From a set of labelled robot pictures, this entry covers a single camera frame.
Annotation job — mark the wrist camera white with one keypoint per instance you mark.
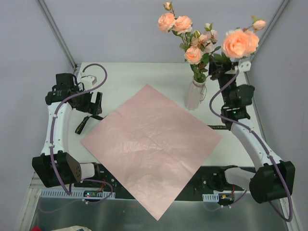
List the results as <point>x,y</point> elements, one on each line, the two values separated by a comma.
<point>244,64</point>
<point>88,80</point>

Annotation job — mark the left aluminium frame post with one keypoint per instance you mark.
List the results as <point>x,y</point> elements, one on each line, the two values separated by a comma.
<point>56,32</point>

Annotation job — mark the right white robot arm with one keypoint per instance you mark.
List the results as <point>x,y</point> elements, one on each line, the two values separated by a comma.
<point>273,178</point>

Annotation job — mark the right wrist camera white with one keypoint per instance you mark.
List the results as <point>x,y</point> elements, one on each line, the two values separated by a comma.
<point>244,64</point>

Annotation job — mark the aluminium frame post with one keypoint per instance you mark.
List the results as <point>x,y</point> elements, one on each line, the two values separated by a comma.
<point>56,32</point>
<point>270,25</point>

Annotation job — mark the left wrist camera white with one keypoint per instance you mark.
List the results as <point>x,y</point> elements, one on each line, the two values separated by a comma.
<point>88,80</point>

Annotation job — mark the pink tissue paper sheet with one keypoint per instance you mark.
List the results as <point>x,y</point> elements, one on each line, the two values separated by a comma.
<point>150,135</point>

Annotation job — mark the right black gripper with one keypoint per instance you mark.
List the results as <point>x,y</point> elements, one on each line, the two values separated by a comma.
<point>221,72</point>

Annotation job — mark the pink rose stem one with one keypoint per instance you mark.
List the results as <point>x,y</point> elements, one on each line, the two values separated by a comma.
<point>238,44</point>

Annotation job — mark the white ribbed ceramic vase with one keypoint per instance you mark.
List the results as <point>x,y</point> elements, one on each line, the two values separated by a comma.
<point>196,94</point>

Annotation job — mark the pink rose stem three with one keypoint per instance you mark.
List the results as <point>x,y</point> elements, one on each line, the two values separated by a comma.
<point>199,47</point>

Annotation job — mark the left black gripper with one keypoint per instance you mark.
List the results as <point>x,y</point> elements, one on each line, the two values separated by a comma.
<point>96,103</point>

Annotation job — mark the black ribbon gold lettering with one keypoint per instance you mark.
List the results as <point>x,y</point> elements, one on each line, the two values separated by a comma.
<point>81,126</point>

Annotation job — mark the front aluminium rail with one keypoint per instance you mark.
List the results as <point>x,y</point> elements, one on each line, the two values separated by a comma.
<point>36,185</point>

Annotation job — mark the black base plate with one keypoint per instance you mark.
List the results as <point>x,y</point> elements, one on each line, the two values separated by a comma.
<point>207,180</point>

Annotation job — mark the pink rose stem two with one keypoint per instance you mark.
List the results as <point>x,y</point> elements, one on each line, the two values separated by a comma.
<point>178,26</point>

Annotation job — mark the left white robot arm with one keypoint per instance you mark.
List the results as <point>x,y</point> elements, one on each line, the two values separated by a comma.
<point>56,166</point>

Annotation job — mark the right aluminium frame post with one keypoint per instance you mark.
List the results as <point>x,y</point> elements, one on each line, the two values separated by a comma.
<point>270,25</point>

